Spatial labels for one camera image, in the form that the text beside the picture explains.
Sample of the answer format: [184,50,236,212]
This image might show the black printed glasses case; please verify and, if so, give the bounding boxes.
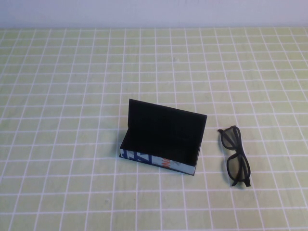
[119,98,208,175]

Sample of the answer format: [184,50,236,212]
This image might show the black framed glasses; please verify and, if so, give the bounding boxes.
[217,125,252,188]

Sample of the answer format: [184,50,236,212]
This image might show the green checkered tablecloth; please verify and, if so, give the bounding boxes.
[0,26,308,231]

